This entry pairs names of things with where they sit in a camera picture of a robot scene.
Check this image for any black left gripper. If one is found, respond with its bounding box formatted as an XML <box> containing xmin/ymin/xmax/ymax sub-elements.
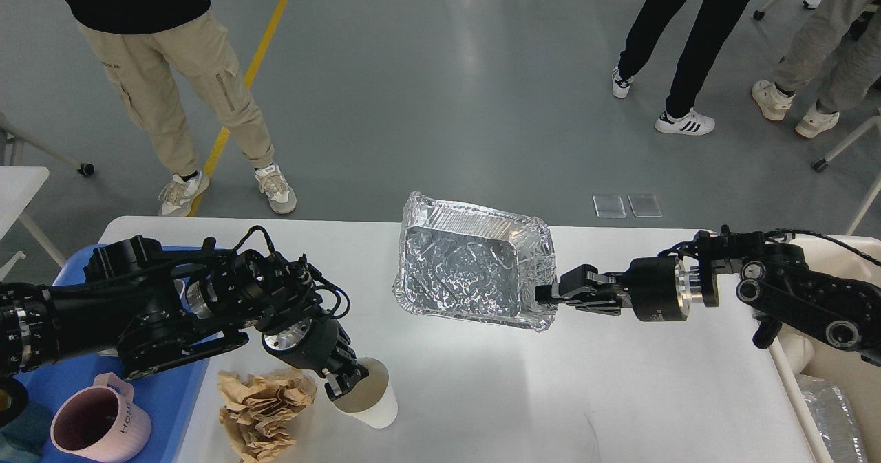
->
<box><xmin>262</xmin><ymin>318</ymin><xmax>370</xmax><ymax>401</ymax></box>

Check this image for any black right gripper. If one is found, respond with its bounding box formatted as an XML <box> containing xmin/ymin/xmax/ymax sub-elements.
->
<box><xmin>535</xmin><ymin>256</ymin><xmax>719</xmax><ymax>322</ymax></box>

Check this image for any white paper cup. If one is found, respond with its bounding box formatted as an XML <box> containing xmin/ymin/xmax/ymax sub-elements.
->
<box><xmin>333</xmin><ymin>357</ymin><xmax>399</xmax><ymax>429</ymax></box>

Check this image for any brown paper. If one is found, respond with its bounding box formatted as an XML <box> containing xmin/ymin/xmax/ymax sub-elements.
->
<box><xmin>217</xmin><ymin>368</ymin><xmax>317</xmax><ymax>462</ymax></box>

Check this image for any aluminium foil tray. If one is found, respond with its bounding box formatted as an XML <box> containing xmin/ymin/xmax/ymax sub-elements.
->
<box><xmin>393</xmin><ymin>191</ymin><xmax>556</xmax><ymax>332</ymax></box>

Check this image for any pink ribbed mug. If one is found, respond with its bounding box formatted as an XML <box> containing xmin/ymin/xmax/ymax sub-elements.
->
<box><xmin>50</xmin><ymin>373</ymin><xmax>151</xmax><ymax>462</ymax></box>

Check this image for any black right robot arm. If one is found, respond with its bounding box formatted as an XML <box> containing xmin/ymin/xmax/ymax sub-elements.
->
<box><xmin>535</xmin><ymin>226</ymin><xmax>880</xmax><ymax>365</ymax></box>

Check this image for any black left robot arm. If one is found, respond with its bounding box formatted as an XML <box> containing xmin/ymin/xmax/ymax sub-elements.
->
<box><xmin>2</xmin><ymin>235</ymin><xmax>370</xmax><ymax>400</ymax></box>

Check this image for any blue plastic tray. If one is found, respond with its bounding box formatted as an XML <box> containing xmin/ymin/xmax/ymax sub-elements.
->
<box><xmin>14</xmin><ymin>244</ymin><xmax>237</xmax><ymax>463</ymax></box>

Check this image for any white cup inside bin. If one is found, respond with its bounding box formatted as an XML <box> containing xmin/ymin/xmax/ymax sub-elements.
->
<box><xmin>777</xmin><ymin>332</ymin><xmax>815</xmax><ymax>374</ymax></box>

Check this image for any foil tray inside bin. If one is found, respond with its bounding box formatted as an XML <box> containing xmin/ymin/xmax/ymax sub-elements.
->
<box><xmin>796</xmin><ymin>374</ymin><xmax>868</xmax><ymax>462</ymax></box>

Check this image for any beige plastic bin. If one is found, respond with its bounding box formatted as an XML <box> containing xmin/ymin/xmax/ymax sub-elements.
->
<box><xmin>769</xmin><ymin>235</ymin><xmax>880</xmax><ymax>462</ymax></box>

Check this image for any teal object at corner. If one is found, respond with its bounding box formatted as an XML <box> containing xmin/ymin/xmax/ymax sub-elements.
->
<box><xmin>1</xmin><ymin>405</ymin><xmax>53</xmax><ymax>462</ymax></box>

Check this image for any person in black trousers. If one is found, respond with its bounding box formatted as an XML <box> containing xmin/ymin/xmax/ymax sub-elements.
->
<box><xmin>611</xmin><ymin>0</ymin><xmax>750</xmax><ymax>135</ymax></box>

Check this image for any person in grey trousers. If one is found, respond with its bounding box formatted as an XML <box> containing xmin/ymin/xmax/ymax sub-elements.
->
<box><xmin>751</xmin><ymin>0</ymin><xmax>880</xmax><ymax>139</ymax></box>

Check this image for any white side table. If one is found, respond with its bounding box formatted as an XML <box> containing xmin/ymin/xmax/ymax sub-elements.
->
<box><xmin>1</xmin><ymin>166</ymin><xmax>68</xmax><ymax>275</ymax></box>

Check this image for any person in black sweater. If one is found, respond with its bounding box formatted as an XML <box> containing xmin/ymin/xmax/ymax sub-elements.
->
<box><xmin>64</xmin><ymin>0</ymin><xmax>297</xmax><ymax>217</ymax></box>

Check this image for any white chair frame right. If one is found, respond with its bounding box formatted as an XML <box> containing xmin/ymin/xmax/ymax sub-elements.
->
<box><xmin>809</xmin><ymin>108</ymin><xmax>879</xmax><ymax>235</ymax></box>

